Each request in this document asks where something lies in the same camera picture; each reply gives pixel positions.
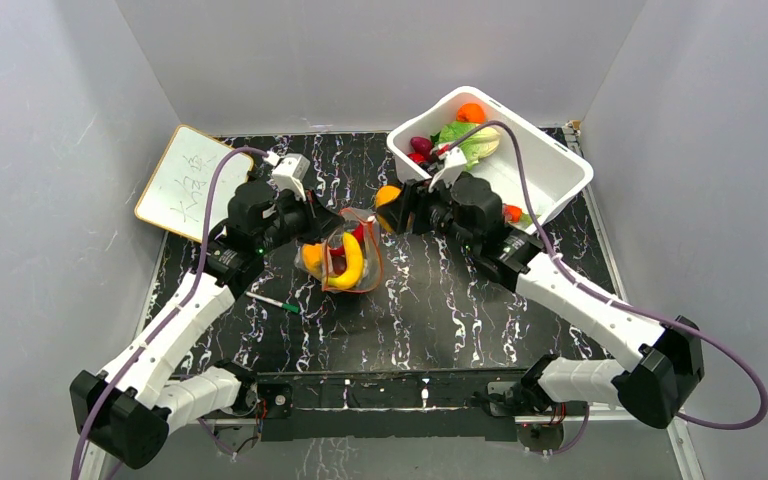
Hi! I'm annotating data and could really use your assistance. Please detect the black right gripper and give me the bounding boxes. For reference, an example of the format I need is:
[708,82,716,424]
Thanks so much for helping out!
[378,172,479,255]

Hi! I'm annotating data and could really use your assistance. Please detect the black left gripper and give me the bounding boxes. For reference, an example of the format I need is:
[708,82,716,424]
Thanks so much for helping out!
[257,186,346,255]

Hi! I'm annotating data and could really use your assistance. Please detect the small orange toy fruit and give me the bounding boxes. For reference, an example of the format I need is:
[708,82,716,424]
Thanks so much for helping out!
[375,185,401,233]

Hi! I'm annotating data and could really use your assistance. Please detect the yellow toy bell pepper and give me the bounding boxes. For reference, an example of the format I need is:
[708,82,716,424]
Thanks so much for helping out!
[300,244,324,279]

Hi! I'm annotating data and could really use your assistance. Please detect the red toy chili pepper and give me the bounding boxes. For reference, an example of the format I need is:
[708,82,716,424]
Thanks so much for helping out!
[329,224,365,256]

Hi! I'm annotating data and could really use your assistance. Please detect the dark red toy fruit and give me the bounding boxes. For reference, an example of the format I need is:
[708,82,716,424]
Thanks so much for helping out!
[328,256,347,277]

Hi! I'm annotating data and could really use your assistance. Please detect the clear zip bag orange zipper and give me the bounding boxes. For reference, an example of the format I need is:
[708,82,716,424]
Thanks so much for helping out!
[294,208,383,294]

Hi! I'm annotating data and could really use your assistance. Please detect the yellow toy banana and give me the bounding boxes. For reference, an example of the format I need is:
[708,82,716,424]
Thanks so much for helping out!
[326,232,364,291]

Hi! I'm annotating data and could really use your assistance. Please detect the purple toy eggplant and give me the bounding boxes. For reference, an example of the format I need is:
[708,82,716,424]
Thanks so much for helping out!
[409,136,434,157]

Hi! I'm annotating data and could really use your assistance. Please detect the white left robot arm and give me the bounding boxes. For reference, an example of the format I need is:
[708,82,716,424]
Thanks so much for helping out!
[69,180,344,477]

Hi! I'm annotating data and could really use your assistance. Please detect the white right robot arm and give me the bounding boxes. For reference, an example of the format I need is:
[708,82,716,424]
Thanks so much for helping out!
[375,174,704,429]

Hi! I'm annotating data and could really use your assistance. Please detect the red toy apple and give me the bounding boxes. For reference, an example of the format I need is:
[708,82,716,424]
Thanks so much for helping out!
[408,152,426,165]

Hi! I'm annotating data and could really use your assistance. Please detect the green capped marker pen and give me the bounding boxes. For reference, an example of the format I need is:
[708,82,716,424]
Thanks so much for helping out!
[245,291,301,314]

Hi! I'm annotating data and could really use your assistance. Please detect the green toy lettuce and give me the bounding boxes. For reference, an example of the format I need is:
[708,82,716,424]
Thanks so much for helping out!
[437,121,501,171]

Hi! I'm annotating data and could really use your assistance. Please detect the white dry-erase board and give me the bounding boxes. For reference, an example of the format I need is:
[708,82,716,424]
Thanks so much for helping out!
[134,124,231,242]

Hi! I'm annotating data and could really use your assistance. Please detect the white plastic bin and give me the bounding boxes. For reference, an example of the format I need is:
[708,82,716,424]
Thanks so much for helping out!
[386,86,593,225]

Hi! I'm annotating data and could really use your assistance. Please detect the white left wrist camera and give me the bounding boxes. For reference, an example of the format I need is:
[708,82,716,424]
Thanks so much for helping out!
[271,153,310,201]

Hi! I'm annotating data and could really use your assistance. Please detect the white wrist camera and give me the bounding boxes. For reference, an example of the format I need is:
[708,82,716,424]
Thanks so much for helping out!
[271,153,310,201]
[428,147,467,192]

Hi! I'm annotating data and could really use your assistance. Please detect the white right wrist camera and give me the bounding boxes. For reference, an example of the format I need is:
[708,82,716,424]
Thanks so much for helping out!
[428,147,467,192]

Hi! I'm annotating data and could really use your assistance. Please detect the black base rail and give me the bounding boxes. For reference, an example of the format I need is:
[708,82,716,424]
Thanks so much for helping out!
[211,367,591,458]

